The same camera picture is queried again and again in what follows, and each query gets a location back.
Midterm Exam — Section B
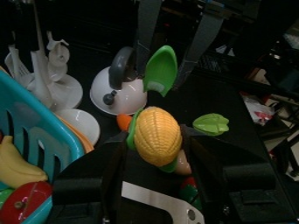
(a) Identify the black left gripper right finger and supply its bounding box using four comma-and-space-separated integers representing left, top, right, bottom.
180, 124, 297, 224

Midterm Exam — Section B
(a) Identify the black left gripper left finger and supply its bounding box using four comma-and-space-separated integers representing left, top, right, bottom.
45, 131, 132, 224

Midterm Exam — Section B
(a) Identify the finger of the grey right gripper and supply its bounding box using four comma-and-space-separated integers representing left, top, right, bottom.
172, 11, 227, 88
135, 0, 164, 77

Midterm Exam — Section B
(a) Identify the green toy corn husk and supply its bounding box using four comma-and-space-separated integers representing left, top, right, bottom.
143, 45, 179, 98

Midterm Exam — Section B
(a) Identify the yellow toy corn cob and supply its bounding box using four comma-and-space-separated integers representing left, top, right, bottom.
133, 106, 183, 168

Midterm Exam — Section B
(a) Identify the green husk shell on corn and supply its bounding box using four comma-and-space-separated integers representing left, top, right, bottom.
125, 108, 180, 173

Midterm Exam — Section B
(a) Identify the red and green toy strawberry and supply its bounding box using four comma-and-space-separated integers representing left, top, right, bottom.
179, 176, 203, 211

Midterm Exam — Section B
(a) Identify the orange toy plate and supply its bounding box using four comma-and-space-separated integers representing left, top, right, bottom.
53, 115, 96, 154

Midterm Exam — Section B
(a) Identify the peach-coloured toy piece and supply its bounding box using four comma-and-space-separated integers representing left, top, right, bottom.
172, 149, 192, 176

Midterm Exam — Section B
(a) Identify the red toy fruit slice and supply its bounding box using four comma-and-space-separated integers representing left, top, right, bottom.
0, 181, 53, 224

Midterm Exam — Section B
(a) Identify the yellow toy banana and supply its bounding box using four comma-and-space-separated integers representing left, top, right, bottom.
0, 135, 49, 189

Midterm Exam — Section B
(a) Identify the teal plastic basket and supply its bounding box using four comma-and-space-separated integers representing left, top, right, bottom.
0, 68, 87, 224

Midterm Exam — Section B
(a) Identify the green star-shaped toy leaf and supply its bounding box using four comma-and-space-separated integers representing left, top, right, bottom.
191, 113, 229, 137

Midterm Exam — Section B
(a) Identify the white toy bowl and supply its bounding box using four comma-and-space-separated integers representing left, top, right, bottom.
53, 108, 101, 147

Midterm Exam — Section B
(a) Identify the green toy piece in basket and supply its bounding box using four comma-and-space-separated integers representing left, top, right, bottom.
0, 187, 15, 209

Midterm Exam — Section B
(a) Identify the white bag with red print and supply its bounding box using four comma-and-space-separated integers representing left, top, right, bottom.
241, 92, 276, 126

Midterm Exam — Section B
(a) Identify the orange toy carrot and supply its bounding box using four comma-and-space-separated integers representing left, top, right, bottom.
116, 113, 135, 132

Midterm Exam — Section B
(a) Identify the white utensil stand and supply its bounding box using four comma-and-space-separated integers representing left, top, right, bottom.
4, 30, 84, 112

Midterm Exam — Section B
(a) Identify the white toy kettle grey handle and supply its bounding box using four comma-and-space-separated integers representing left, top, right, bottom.
88, 45, 149, 116

